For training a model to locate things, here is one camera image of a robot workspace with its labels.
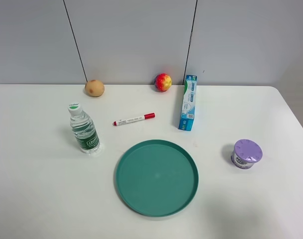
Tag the purple lidded air freshener can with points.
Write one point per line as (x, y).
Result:
(246, 153)

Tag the red white marker pen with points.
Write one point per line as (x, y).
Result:
(134, 119)

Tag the blue toothpaste box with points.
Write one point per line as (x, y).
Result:
(189, 101)

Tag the red yellow apple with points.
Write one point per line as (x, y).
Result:
(163, 82)

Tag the green round plate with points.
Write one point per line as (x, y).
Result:
(156, 178)

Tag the brown potato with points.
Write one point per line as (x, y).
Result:
(94, 88)

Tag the clear water bottle green label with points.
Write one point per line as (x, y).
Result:
(83, 128)

